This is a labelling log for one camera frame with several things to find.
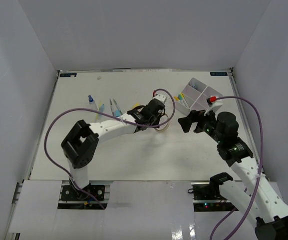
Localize teal white pen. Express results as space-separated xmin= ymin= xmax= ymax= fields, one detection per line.
xmin=178 ymin=93 xmax=186 ymax=106

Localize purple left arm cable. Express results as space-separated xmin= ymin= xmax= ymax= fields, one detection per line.
xmin=45 ymin=88 xmax=176 ymax=210

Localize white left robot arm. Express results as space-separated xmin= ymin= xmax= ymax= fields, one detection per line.
xmin=61 ymin=94 xmax=167 ymax=200

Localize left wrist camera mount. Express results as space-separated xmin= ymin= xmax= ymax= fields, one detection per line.
xmin=152 ymin=91 xmax=167 ymax=104

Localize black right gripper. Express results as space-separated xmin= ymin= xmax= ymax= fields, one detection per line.
xmin=178 ymin=106 xmax=224 ymax=144

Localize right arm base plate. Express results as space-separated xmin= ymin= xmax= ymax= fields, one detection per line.
xmin=187 ymin=184 xmax=234 ymax=213

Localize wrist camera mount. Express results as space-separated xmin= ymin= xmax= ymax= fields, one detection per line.
xmin=152 ymin=91 xmax=167 ymax=104
xmin=204 ymin=96 xmax=223 ymax=116

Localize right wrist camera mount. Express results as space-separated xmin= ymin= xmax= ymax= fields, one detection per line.
xmin=204 ymin=96 xmax=223 ymax=116

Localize blue capped small marker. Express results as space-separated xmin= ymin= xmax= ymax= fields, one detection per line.
xmin=88 ymin=95 xmax=95 ymax=104

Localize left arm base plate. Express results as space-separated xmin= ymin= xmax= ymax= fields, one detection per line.
xmin=57 ymin=184 xmax=110 ymax=210

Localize white divided organizer box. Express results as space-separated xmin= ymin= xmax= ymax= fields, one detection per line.
xmin=175 ymin=78 xmax=223 ymax=116

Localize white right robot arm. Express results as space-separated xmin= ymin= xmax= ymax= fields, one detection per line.
xmin=178 ymin=110 xmax=288 ymax=240

